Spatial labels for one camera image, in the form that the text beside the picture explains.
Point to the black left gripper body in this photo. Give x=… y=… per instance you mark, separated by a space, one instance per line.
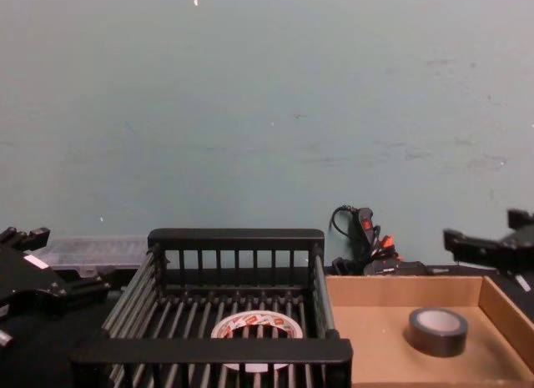
x=29 y=288

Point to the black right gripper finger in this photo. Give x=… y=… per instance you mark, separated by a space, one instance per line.
x=521 y=220
x=471 y=248

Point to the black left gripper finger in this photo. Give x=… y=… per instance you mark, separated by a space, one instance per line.
x=29 y=241
x=83 y=290

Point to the clear plastic case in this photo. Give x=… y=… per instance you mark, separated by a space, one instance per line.
x=104 y=250

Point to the silver tape roll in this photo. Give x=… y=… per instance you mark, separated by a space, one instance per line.
x=434 y=342

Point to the shallow brown cardboard tray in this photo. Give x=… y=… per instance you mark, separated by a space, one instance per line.
x=375 y=321

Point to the black rack with steel bars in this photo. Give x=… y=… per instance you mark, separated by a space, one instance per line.
x=233 y=237

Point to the white tape roll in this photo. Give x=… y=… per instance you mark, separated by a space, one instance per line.
x=277 y=321

